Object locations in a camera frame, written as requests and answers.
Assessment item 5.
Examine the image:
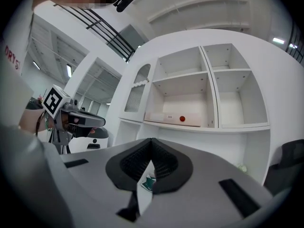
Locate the black metal railing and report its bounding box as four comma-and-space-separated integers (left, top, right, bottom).
53, 3, 136, 63

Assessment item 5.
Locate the person's left hand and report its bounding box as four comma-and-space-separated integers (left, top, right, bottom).
62, 117, 97, 138

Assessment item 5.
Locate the person's left forearm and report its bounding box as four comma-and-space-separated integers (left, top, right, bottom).
19, 108, 48, 134

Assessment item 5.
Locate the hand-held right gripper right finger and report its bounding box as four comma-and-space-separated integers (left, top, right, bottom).
142, 138, 292, 228

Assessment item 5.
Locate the black office chair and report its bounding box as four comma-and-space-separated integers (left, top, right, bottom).
263, 139, 304, 197

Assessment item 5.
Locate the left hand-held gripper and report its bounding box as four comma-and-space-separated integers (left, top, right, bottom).
42, 84, 106, 154

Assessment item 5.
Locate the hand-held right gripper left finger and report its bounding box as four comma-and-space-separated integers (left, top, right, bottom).
60, 138, 152, 228

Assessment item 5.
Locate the green packet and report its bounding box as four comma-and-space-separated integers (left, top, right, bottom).
140, 176, 157, 192

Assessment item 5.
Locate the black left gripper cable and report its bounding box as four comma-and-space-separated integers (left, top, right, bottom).
35, 112, 46, 138

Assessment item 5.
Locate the white desk with shelves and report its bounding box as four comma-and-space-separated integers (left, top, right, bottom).
114, 28, 272, 187

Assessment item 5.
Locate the long pink cardboard box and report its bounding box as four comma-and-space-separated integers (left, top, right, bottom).
144, 112, 202, 127

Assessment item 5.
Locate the person's white printed shirt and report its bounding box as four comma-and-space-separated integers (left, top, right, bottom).
0, 0, 75, 228

